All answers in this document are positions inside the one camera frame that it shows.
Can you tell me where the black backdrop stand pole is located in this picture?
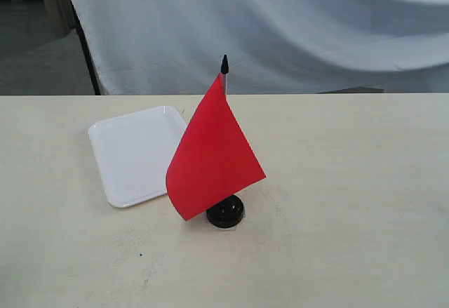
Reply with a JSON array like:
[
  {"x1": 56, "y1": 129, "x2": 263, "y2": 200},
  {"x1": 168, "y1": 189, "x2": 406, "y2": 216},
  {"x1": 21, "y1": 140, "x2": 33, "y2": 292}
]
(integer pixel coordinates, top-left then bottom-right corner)
[{"x1": 69, "y1": 0, "x2": 102, "y2": 95}]

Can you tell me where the white backdrop cloth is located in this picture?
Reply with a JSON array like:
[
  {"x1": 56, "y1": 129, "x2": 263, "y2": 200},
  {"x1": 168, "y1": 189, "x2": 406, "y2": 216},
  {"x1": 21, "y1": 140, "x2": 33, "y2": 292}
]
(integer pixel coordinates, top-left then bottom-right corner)
[{"x1": 72, "y1": 0, "x2": 448, "y2": 95}]

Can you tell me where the black round flag base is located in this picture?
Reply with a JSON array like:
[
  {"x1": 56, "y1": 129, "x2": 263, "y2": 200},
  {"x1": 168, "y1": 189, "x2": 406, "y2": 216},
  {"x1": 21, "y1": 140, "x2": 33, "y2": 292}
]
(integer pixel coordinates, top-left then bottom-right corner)
[{"x1": 206, "y1": 194, "x2": 245, "y2": 229}]

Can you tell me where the white rectangular plastic tray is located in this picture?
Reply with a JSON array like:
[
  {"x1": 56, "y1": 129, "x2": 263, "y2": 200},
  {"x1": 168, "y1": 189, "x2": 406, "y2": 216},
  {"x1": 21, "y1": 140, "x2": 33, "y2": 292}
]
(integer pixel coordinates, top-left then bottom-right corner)
[{"x1": 88, "y1": 106, "x2": 187, "y2": 208}]

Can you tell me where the red flag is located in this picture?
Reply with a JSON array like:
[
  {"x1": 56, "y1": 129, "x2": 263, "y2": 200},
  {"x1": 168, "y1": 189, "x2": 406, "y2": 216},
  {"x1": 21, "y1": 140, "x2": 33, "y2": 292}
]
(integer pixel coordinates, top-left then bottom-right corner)
[{"x1": 166, "y1": 58, "x2": 266, "y2": 221}]

